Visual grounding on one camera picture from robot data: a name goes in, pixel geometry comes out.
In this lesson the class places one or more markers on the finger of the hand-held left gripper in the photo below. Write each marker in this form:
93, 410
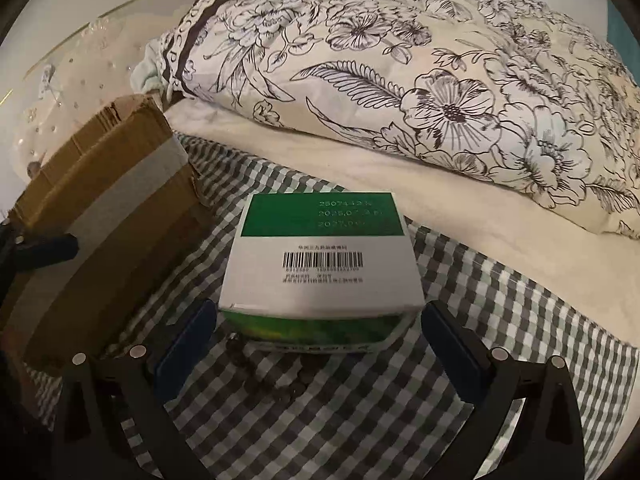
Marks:
55, 247

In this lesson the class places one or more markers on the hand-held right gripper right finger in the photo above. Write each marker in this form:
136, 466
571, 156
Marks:
455, 355

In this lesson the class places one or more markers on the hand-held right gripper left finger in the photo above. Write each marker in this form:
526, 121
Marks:
182, 355

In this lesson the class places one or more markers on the brown cardboard box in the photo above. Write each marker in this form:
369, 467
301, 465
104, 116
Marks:
100, 210

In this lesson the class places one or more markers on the green and white medicine box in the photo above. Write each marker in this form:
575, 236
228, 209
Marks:
320, 260

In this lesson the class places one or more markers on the grey checkered cloth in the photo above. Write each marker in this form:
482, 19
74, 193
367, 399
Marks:
500, 335

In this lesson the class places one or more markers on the cream beaded cushion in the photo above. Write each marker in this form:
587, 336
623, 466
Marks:
75, 85

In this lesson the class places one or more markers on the light green towel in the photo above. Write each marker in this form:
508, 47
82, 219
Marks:
147, 72

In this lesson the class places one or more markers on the white headboard with gold trim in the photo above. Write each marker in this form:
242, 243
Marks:
75, 0

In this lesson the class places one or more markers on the floral print duvet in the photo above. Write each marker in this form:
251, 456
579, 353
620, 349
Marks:
450, 85

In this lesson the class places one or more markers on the teal curtain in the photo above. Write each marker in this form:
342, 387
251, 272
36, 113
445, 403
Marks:
616, 25

